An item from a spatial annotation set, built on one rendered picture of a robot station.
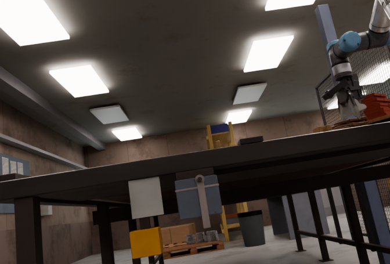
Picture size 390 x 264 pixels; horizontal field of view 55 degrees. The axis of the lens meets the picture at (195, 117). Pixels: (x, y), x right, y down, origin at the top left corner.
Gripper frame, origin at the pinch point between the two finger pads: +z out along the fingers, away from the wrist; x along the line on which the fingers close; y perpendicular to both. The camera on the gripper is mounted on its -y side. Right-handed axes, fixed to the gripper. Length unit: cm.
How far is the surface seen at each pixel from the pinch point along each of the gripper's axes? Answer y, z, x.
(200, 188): -70, 19, -25
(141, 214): -89, 24, -19
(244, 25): 74, -211, 315
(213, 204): -66, 25, -24
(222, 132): 97, -136, 664
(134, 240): -92, 32, -21
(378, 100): 50, -19, 49
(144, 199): -87, 20, -19
